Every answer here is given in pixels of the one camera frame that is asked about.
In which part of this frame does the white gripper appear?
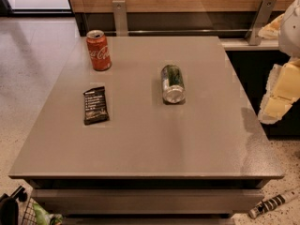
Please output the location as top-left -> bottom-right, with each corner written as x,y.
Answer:
258,0 -> 300,125

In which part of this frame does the green soda can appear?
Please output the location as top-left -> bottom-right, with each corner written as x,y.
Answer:
161,65 -> 186,104

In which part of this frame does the red Coca-Cola can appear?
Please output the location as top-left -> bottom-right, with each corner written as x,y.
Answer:
86,30 -> 112,71

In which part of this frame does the black and white striped object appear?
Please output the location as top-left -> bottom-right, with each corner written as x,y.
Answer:
248,188 -> 299,219

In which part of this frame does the black snack bar wrapper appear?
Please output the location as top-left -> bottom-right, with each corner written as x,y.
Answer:
83,86 -> 110,125

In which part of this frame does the grey table lower shelf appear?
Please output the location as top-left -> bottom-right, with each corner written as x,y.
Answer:
32,189 -> 263,216

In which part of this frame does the green bag in basket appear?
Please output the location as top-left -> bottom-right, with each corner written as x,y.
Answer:
33,203 -> 63,225

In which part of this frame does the right metal bracket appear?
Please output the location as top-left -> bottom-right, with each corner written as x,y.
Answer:
245,0 -> 277,46

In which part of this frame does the metal bracket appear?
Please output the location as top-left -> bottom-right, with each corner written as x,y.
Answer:
245,0 -> 277,46
112,0 -> 128,37

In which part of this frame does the left metal bracket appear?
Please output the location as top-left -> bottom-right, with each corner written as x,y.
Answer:
112,0 -> 128,37

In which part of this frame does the black wire basket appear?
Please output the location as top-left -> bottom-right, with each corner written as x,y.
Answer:
20,198 -> 37,225

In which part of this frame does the black handle bottom left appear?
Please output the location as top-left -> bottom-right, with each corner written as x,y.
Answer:
0,186 -> 28,225

